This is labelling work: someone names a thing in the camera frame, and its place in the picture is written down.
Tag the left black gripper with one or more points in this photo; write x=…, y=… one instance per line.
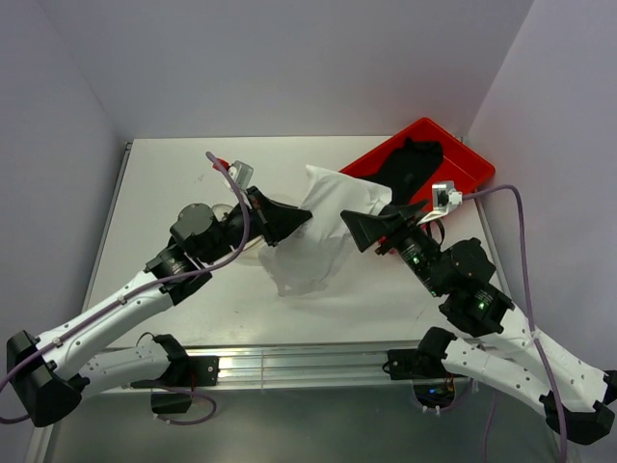
x=281, y=220

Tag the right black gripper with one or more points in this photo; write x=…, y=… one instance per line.
x=364, y=228

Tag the white bra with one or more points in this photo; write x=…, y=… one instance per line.
x=307, y=260

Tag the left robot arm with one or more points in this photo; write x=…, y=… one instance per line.
x=51, y=373

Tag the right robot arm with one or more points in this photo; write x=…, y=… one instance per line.
x=571, y=395

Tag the black garment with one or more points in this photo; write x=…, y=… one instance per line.
x=408, y=168

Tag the red plastic tray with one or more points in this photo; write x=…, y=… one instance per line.
x=467, y=169

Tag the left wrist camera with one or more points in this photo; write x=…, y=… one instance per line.
x=236, y=173

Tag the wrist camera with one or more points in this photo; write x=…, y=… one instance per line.
x=445, y=198
x=236, y=173

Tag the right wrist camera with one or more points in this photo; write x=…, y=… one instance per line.
x=445, y=198

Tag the aluminium rail frame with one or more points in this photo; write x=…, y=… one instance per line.
x=300, y=378

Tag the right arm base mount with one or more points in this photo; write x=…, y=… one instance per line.
x=435, y=391

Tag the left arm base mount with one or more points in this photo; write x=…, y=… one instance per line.
x=176, y=395

